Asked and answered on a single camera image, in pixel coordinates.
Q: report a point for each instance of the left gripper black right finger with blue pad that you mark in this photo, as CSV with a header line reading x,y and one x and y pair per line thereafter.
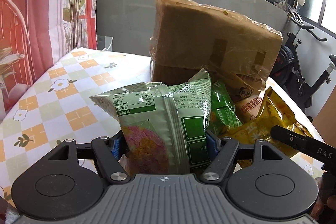
x,y
260,182

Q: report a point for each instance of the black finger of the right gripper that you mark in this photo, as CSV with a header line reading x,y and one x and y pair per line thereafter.
x,y
305,144

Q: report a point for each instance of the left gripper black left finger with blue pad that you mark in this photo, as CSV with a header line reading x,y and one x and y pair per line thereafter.
x,y
69,180

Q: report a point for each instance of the pale green rice cracker bag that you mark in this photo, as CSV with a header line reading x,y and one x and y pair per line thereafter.
x,y
164,126

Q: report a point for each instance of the yellow chip bag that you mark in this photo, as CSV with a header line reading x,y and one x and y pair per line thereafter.
x,y
273,112

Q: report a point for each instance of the bright green snack bag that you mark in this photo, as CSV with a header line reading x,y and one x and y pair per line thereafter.
x,y
222,115

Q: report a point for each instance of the checkered floral tablecloth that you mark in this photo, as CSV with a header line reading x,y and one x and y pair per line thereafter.
x,y
59,106

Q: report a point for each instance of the black exercise bike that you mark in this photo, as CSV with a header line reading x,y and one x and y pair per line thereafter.
x,y
289,68

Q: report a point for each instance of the orange panda snack bag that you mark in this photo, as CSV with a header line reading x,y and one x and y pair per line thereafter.
x,y
246,105

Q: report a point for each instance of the white plastic bin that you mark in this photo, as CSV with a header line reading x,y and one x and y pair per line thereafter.
x,y
104,43

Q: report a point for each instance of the taped brown cardboard box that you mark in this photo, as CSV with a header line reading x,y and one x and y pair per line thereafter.
x,y
233,48

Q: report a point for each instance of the red floral curtain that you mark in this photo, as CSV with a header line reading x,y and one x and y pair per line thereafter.
x,y
35,34

